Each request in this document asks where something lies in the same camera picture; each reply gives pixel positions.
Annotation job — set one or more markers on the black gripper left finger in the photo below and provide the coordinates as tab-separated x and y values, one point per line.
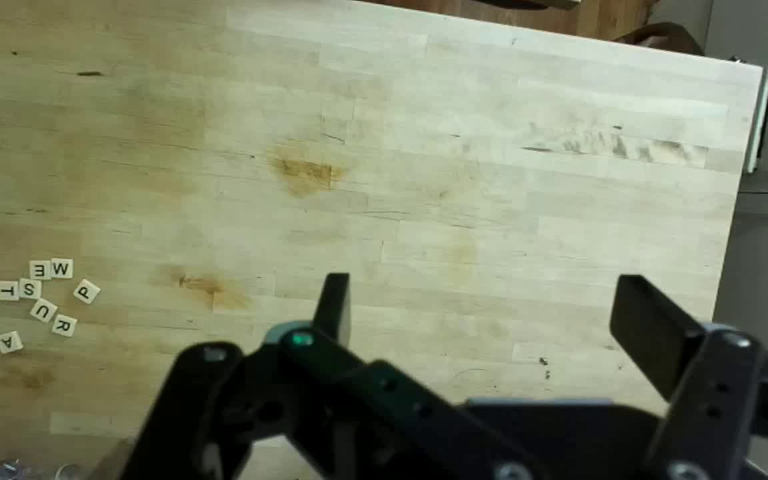
334	309

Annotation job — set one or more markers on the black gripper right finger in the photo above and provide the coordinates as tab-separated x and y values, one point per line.
660	336

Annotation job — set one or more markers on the crushed clear plastic bottle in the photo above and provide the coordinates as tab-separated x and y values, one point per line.
2	470

